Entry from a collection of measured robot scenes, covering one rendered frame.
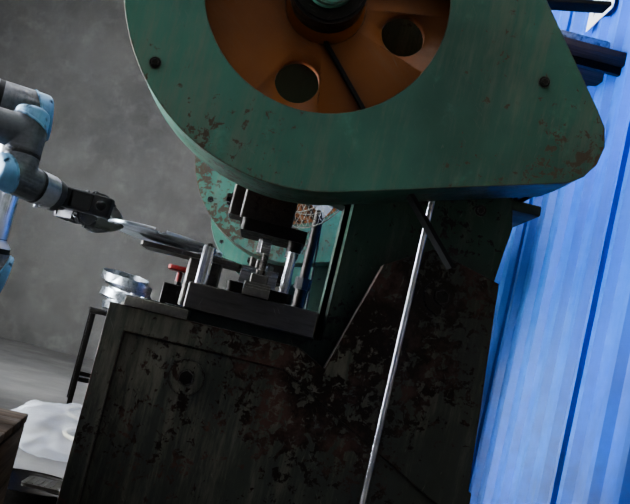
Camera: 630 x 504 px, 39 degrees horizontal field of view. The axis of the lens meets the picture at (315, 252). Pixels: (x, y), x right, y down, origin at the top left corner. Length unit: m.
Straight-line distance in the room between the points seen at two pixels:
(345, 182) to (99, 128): 7.49
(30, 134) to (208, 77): 0.41
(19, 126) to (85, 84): 7.35
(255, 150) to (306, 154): 0.10
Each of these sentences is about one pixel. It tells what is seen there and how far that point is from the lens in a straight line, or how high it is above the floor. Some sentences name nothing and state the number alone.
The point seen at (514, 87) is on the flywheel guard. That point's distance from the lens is 1.88.
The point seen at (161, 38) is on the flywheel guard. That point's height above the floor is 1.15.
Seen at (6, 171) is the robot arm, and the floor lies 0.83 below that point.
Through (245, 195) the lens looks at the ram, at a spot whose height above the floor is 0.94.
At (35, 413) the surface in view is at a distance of 3.44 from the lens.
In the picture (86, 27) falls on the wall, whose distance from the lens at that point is 9.48.
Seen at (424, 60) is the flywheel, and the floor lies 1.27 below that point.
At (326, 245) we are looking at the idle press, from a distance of 3.54.
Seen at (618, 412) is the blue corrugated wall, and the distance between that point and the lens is 2.82.
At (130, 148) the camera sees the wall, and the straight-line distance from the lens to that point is 9.09.
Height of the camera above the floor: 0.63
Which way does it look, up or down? 6 degrees up
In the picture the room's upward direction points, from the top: 14 degrees clockwise
